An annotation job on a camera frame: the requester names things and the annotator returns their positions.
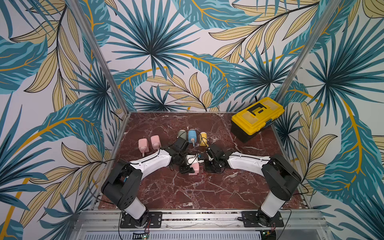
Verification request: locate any pink sharpener back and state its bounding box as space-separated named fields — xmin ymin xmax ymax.
xmin=189 ymin=162 xmax=200 ymax=176

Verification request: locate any yellow black toolbox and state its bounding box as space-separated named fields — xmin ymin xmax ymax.
xmin=231 ymin=97 xmax=285 ymax=143

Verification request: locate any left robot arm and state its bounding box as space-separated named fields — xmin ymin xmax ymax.
xmin=101 ymin=137 xmax=189 ymax=226

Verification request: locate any yellow pencil sharpener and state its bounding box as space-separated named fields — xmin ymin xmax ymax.
xmin=199 ymin=132 xmax=209 ymax=147

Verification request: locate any blue pencil sharpener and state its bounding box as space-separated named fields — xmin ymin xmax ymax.
xmin=188 ymin=129 xmax=197 ymax=147

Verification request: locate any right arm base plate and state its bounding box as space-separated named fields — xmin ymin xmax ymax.
xmin=241 ymin=210 xmax=285 ymax=228

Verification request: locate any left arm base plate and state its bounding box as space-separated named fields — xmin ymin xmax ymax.
xmin=119 ymin=211 xmax=163 ymax=229

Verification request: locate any green pencil sharpener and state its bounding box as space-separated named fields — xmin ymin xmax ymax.
xmin=178 ymin=130 xmax=188 ymax=140

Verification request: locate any aluminium front rail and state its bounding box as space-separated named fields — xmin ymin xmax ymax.
xmin=69 ymin=209 xmax=334 ymax=240

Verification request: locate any pink sharpener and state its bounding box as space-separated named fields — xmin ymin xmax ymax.
xmin=151 ymin=135 xmax=162 ymax=151
xmin=189 ymin=162 xmax=200 ymax=176
xmin=138 ymin=138 xmax=150 ymax=157

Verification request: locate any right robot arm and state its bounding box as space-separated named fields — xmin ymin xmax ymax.
xmin=205 ymin=144 xmax=302 ymax=218

